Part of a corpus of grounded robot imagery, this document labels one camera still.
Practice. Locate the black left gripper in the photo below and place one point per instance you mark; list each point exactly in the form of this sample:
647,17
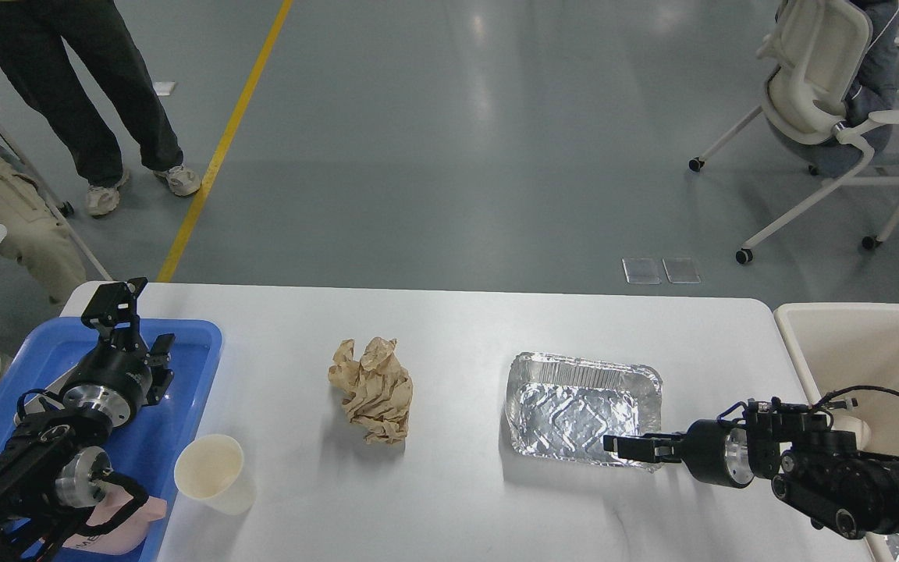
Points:
119,376

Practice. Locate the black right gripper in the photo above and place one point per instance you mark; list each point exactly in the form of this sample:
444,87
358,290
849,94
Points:
714,453

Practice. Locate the aluminium foil container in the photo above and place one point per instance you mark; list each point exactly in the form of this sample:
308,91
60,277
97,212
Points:
560,408

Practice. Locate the white paper cup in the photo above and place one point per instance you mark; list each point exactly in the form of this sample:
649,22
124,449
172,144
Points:
213,470

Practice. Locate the brown paper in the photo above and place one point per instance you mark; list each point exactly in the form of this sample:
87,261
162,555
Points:
378,389

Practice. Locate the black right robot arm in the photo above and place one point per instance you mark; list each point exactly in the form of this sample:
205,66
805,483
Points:
813,467

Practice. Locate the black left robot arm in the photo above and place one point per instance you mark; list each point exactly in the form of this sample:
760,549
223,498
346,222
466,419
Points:
55,479

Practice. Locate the person in black shirt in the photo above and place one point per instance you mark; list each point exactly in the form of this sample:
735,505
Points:
35,239

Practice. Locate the beige plastic bin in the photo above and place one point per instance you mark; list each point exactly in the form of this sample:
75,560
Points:
838,345

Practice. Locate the person in dark trousers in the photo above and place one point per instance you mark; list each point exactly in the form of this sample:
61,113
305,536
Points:
36,39

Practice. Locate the seated person in jeans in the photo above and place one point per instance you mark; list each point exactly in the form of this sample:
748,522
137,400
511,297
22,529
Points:
873,89

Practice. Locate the white office chair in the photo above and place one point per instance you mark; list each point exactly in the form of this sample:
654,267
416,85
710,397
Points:
819,47

